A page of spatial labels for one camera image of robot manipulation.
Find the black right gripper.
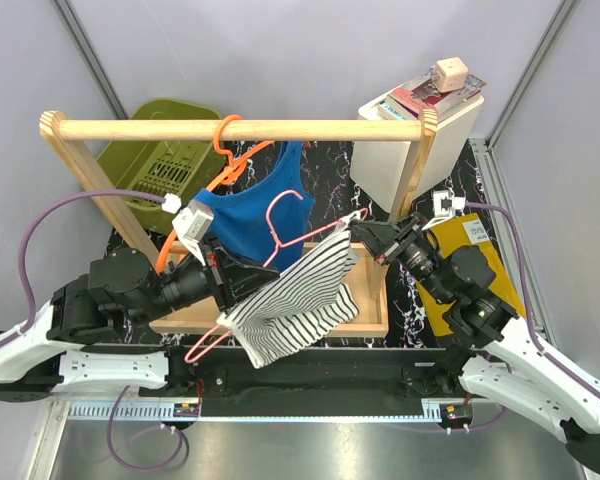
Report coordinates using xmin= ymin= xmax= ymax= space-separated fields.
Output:
xmin=348 ymin=212 xmax=453 ymax=305

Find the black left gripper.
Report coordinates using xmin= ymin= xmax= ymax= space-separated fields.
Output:
xmin=129 ymin=232 xmax=281 ymax=329

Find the pink wire hanger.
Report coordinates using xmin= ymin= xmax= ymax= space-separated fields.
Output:
xmin=184 ymin=189 xmax=368 ymax=364

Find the striped white tank top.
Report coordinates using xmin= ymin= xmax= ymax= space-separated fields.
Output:
xmin=216 ymin=212 xmax=361 ymax=369

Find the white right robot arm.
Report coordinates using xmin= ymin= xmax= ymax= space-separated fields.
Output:
xmin=351 ymin=214 xmax=600 ymax=475

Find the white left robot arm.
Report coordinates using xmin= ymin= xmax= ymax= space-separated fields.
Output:
xmin=0 ymin=236 xmax=280 ymax=403

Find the blue tank top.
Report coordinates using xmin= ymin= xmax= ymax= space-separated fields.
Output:
xmin=195 ymin=141 xmax=315 ymax=271

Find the orange plastic hanger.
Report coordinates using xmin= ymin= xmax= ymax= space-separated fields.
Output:
xmin=155 ymin=114 xmax=273 ymax=273

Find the wooden clothes rack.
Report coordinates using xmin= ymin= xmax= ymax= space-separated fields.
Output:
xmin=38 ymin=110 xmax=440 ymax=337

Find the white storage box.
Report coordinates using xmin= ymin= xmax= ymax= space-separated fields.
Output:
xmin=349 ymin=92 xmax=485 ymax=213

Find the yellow padded envelope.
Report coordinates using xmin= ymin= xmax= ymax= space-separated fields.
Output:
xmin=416 ymin=213 xmax=526 ymax=338

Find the green plastic basket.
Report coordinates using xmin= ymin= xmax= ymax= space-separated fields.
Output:
xmin=98 ymin=99 xmax=226 ymax=235

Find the stack of books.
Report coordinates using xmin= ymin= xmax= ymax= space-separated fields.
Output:
xmin=380 ymin=67 xmax=486 ymax=121

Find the beige cube power socket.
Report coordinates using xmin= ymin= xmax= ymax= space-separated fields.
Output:
xmin=432 ymin=57 xmax=469 ymax=93

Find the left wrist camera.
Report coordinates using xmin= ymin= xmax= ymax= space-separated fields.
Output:
xmin=172 ymin=199 xmax=214 ymax=264

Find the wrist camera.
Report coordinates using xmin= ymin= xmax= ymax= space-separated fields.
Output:
xmin=427 ymin=190 xmax=466 ymax=228
xmin=172 ymin=199 xmax=214 ymax=264

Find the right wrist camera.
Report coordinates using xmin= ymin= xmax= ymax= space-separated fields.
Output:
xmin=427 ymin=190 xmax=466 ymax=228

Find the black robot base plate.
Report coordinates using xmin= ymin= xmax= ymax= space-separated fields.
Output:
xmin=139 ymin=347 xmax=466 ymax=419

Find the purple floor cable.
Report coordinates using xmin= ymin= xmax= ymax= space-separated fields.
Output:
xmin=104 ymin=383 xmax=191 ymax=472

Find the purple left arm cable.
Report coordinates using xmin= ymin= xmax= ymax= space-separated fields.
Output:
xmin=0 ymin=189 xmax=181 ymax=351

